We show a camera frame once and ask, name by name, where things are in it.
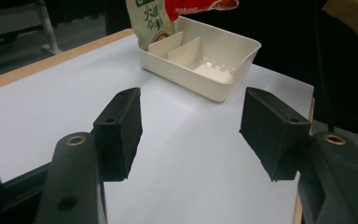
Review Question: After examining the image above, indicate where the tan cloth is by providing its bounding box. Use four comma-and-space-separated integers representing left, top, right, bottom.
322, 0, 358, 50

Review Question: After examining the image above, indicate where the beige and green sauce packet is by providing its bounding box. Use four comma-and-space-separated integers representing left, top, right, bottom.
125, 0, 176, 51

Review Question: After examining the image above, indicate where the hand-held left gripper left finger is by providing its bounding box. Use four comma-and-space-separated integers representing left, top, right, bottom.
92, 87, 144, 182

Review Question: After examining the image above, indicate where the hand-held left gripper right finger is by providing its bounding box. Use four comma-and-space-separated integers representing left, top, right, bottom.
239, 87, 311, 182

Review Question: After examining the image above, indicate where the grey low panel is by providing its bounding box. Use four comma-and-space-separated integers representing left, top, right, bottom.
0, 4, 45, 40

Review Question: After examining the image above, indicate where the white divided storage box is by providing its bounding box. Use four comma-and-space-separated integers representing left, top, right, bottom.
137, 16, 262, 103

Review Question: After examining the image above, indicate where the grey metal stand leg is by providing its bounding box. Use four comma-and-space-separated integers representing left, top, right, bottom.
34, 0, 63, 55

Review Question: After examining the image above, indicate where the red and white seasoning packet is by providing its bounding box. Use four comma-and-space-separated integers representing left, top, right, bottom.
164, 0, 241, 22

